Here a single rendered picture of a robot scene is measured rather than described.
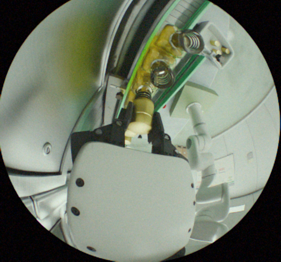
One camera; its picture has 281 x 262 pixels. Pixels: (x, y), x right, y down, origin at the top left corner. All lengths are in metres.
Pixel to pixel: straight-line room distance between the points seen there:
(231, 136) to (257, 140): 1.26
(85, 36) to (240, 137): 3.78
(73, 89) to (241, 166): 3.77
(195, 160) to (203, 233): 0.32
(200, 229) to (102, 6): 0.46
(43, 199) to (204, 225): 0.32
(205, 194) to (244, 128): 3.46
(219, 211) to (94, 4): 0.54
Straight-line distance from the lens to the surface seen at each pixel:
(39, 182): 0.15
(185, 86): 0.49
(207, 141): 0.50
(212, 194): 0.44
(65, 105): 0.15
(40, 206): 0.19
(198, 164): 0.42
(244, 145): 3.67
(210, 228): 0.27
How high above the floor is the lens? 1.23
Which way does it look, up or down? 34 degrees down
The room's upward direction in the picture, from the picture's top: 172 degrees counter-clockwise
